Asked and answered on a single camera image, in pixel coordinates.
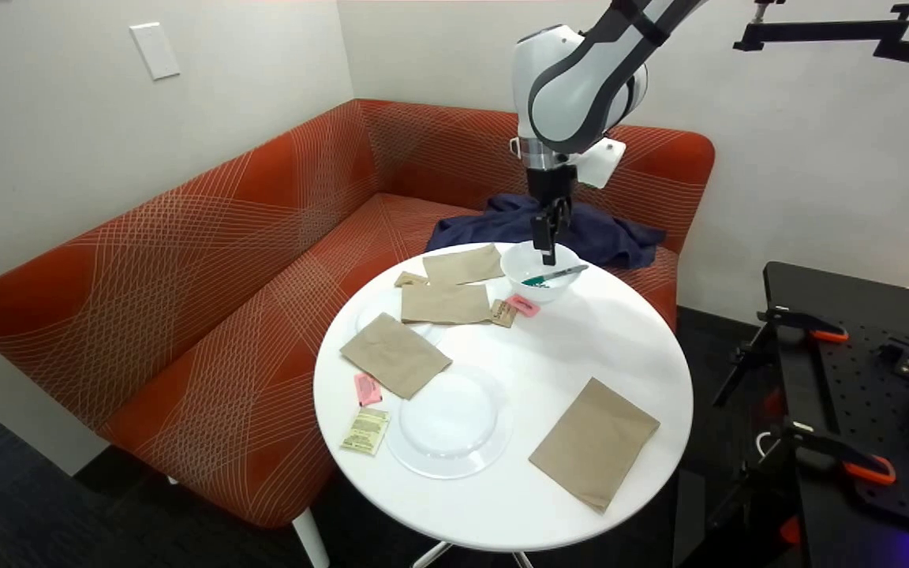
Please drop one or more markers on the black work table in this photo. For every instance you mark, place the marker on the black work table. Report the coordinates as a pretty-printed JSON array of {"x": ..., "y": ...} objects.
[{"x": 876, "y": 443}]

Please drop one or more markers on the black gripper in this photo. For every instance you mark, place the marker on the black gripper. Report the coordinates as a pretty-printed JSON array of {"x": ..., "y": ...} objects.
[{"x": 555, "y": 189}]

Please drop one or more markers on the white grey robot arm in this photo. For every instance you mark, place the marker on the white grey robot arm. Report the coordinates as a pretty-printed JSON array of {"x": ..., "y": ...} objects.
[{"x": 569, "y": 84}]

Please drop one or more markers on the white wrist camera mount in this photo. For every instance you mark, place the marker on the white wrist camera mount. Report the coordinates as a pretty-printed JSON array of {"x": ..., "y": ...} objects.
[{"x": 602, "y": 161}]

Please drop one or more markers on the small brown paper piece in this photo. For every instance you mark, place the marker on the small brown paper piece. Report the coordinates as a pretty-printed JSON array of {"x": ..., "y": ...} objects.
[{"x": 409, "y": 278}]

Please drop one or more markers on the orange patterned sofa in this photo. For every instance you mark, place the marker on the orange patterned sofa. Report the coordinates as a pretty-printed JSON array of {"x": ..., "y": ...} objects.
[{"x": 213, "y": 317}]

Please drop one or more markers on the green marker pen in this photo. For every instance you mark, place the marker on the green marker pen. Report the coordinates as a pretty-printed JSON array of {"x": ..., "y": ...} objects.
[{"x": 555, "y": 276}]

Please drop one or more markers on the green sachet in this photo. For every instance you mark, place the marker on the green sachet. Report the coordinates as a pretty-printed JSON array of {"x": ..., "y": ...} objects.
[{"x": 366, "y": 433}]

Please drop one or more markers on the small printed brown packet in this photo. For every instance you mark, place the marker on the small printed brown packet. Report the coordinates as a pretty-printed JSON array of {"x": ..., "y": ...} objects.
[{"x": 504, "y": 313}]

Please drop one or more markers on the pink sachet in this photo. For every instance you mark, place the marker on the pink sachet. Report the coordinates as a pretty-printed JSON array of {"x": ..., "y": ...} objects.
[
  {"x": 523, "y": 306},
  {"x": 367, "y": 388}
]

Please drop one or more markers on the white table base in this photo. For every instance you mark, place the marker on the white table base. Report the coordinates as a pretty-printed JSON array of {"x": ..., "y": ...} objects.
[{"x": 437, "y": 554}]

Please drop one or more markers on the white sofa leg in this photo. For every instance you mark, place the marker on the white sofa leg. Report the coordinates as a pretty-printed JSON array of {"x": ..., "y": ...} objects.
[{"x": 311, "y": 536}]

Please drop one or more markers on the white wall switch plate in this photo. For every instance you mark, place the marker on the white wall switch plate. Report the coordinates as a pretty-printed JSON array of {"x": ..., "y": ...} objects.
[{"x": 157, "y": 51}]

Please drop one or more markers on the dark blue cloth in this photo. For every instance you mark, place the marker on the dark blue cloth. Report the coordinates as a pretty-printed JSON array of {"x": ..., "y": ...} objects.
[{"x": 614, "y": 239}]

